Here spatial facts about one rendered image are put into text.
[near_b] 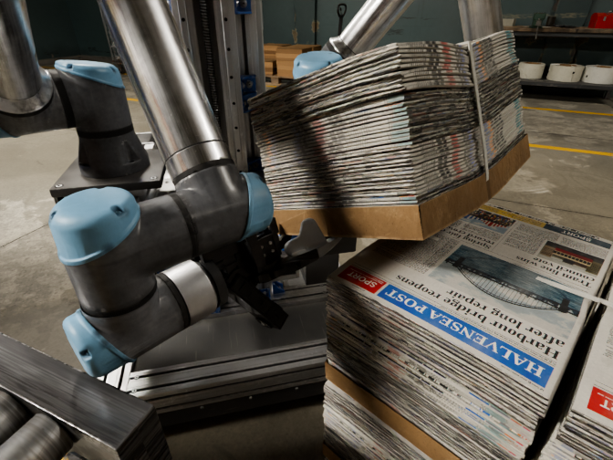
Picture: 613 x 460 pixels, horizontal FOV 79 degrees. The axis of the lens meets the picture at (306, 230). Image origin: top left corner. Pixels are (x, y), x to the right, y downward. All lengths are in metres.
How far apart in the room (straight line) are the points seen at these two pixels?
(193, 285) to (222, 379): 0.74
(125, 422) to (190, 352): 0.86
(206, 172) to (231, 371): 0.85
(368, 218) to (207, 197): 0.21
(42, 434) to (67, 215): 0.22
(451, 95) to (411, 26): 6.52
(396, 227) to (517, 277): 0.20
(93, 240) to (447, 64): 0.44
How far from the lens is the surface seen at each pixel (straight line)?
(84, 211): 0.38
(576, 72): 6.46
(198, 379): 1.21
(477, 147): 0.61
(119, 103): 0.93
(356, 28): 1.04
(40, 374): 0.53
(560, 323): 0.54
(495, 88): 0.67
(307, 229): 0.53
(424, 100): 0.48
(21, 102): 0.86
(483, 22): 0.92
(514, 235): 0.69
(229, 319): 1.36
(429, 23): 7.01
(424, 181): 0.47
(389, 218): 0.47
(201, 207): 0.41
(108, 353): 0.44
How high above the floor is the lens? 1.15
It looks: 31 degrees down
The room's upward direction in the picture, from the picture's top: straight up
